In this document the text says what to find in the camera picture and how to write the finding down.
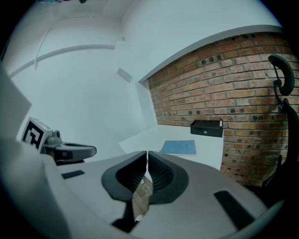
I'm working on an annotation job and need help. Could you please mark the black office chair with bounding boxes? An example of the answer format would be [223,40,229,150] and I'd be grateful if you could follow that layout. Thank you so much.
[261,54,299,194]

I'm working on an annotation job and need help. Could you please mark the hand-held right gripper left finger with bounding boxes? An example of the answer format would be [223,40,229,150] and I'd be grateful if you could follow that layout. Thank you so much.
[57,150,148,227]

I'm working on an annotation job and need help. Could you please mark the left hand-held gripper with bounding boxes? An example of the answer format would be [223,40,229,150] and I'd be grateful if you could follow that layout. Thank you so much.
[22,117,97,164]

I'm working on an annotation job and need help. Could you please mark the grey wall panel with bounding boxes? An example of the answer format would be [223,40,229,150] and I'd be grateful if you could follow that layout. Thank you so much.
[116,67,133,83]

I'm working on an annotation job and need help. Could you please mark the blue notebook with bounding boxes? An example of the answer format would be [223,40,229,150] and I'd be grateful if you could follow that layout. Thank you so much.
[160,140,197,156]

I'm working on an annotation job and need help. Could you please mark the black metal box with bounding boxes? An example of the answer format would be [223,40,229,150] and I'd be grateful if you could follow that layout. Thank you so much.
[190,119,224,138]

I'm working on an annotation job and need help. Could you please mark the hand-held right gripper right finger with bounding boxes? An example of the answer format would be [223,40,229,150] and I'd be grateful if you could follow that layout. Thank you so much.
[147,150,268,234]

